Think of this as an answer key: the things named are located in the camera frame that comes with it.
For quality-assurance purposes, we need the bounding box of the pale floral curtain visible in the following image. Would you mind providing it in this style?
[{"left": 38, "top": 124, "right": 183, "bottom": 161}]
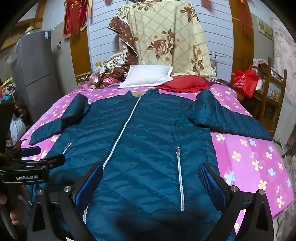
[{"left": 269, "top": 13, "right": 296, "bottom": 144}]

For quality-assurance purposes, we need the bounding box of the wooden chair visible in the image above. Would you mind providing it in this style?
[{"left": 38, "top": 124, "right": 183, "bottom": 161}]
[{"left": 251, "top": 57, "right": 287, "bottom": 137}]

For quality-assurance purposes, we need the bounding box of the red cloth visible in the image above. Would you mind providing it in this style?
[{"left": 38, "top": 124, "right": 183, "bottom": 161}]
[{"left": 158, "top": 75, "right": 212, "bottom": 93}]

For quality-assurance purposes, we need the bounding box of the pink cloth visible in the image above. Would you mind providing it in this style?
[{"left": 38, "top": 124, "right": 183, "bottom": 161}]
[{"left": 252, "top": 58, "right": 266, "bottom": 70}]

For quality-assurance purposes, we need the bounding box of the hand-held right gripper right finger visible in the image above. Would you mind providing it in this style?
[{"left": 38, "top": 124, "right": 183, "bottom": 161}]
[{"left": 198, "top": 163, "right": 274, "bottom": 241}]

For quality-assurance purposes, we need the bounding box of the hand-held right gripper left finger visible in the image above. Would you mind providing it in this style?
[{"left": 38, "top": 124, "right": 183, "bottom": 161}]
[{"left": 25, "top": 163, "right": 104, "bottom": 241}]

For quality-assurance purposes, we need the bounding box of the straw hat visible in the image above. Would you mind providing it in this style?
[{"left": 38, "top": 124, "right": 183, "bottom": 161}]
[{"left": 22, "top": 26, "right": 41, "bottom": 35}]

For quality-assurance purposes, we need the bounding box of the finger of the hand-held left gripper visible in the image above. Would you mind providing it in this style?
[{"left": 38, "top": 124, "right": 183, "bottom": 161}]
[
  {"left": 9, "top": 146, "right": 41, "bottom": 161},
  {"left": 20, "top": 154, "right": 66, "bottom": 173}
]

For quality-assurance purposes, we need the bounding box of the pink floral bedsheet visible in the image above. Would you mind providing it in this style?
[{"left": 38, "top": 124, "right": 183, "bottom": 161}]
[{"left": 17, "top": 80, "right": 295, "bottom": 241}]

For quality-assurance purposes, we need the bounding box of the brown floral blanket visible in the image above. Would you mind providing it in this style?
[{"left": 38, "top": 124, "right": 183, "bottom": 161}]
[{"left": 89, "top": 17, "right": 140, "bottom": 90}]

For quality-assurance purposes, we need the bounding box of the white pillow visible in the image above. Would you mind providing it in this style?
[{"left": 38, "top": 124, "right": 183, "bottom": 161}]
[{"left": 118, "top": 65, "right": 173, "bottom": 89}]

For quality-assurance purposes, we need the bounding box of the white plastic bag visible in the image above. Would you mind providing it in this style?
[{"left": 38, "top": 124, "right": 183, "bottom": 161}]
[{"left": 10, "top": 116, "right": 27, "bottom": 144}]

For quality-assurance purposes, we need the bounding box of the grey refrigerator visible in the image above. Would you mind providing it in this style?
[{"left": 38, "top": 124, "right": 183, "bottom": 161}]
[{"left": 10, "top": 24, "right": 79, "bottom": 123}]

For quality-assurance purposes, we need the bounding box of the cream rose-print quilt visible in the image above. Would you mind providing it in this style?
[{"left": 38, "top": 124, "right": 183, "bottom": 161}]
[{"left": 114, "top": 1, "right": 218, "bottom": 81}]

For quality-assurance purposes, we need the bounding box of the red hanging decoration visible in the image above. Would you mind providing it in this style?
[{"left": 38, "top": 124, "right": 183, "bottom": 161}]
[{"left": 63, "top": 0, "right": 89, "bottom": 40}]

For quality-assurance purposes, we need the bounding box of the teal puffer jacket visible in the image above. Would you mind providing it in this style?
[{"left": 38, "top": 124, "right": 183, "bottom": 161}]
[{"left": 29, "top": 89, "right": 273, "bottom": 241}]

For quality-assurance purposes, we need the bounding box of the red shopping bag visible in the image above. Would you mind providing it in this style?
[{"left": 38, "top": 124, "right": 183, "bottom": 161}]
[{"left": 232, "top": 65, "right": 260, "bottom": 98}]

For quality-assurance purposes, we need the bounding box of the clear plastic packaging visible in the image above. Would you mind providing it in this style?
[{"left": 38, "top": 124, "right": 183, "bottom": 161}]
[{"left": 89, "top": 61, "right": 105, "bottom": 82}]

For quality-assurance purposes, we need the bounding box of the person's left hand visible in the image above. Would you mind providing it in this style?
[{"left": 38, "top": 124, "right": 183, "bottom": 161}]
[{"left": 0, "top": 185, "right": 31, "bottom": 229}]

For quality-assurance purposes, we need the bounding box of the framed wall picture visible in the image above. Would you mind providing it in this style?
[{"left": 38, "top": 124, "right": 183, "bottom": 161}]
[{"left": 257, "top": 17, "right": 273, "bottom": 39}]

